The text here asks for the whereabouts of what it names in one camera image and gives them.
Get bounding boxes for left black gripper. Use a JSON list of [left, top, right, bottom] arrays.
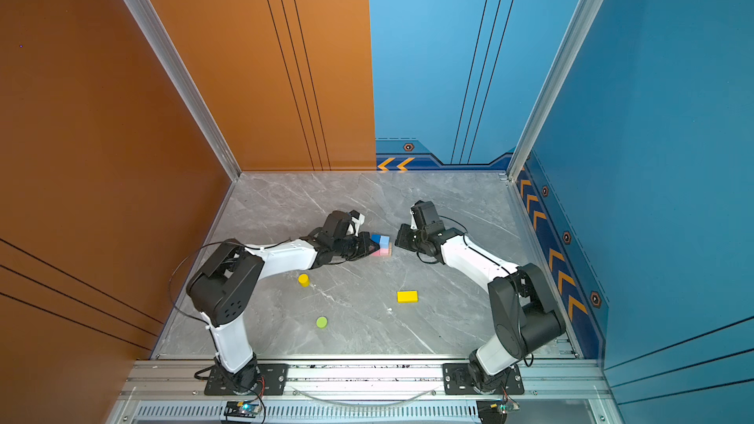
[[333, 232, 383, 261]]

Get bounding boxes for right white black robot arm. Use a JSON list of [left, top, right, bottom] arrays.
[[396, 224, 567, 394]]

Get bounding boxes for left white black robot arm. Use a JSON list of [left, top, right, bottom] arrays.
[[186, 210, 380, 396]]

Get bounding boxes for yellow cylinder block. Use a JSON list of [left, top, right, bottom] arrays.
[[298, 274, 310, 288]]

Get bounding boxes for yellow rectangular block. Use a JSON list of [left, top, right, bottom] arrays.
[[397, 291, 419, 304]]

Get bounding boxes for right green circuit board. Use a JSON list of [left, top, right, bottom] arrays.
[[476, 400, 520, 424]]

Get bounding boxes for green circuit board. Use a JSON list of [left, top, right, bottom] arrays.
[[223, 400, 264, 422], [476, 400, 520, 424]]

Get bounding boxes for left green circuit board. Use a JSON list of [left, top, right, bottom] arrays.
[[223, 400, 264, 422]]

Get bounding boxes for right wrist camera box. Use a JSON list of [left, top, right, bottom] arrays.
[[410, 200, 446, 236]]

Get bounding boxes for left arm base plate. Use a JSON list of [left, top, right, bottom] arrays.
[[203, 363, 289, 398]]

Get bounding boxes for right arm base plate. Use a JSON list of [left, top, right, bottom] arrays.
[[442, 363, 525, 396]]

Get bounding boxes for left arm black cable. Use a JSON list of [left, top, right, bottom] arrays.
[[167, 238, 296, 325]]

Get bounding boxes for clear cable on rail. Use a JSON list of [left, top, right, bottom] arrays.
[[291, 387, 440, 408]]

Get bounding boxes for aluminium front rail frame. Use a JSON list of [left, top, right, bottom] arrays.
[[107, 356, 622, 423]]

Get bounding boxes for left aluminium corner post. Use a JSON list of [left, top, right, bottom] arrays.
[[123, 0, 242, 183]]

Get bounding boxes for aluminium corner post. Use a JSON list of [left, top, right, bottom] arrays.
[[123, 0, 242, 183], [507, 0, 604, 183]]

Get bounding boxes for right aluminium corner post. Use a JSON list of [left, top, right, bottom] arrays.
[[507, 0, 604, 183]]

